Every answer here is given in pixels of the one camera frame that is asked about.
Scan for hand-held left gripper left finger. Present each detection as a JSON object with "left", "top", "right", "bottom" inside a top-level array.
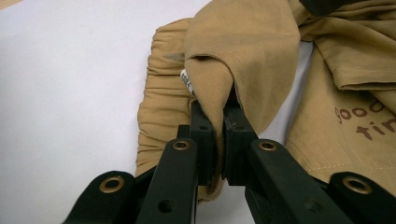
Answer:
[{"left": 136, "top": 99, "right": 217, "bottom": 224}]

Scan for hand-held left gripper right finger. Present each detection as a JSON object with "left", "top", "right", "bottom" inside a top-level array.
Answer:
[{"left": 222, "top": 100, "right": 354, "bottom": 224}]

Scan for tan pants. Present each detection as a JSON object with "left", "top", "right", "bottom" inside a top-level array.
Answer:
[{"left": 134, "top": 0, "right": 396, "bottom": 203}]

